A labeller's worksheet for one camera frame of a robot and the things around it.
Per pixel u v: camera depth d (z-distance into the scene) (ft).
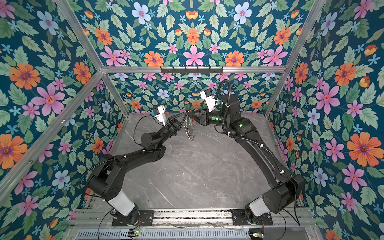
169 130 2.07
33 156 1.82
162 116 2.09
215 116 1.89
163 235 2.51
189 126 2.13
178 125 2.13
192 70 3.05
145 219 2.41
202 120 1.89
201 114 1.86
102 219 2.38
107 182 1.51
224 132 1.73
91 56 2.77
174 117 2.10
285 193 1.30
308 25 2.41
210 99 1.94
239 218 2.39
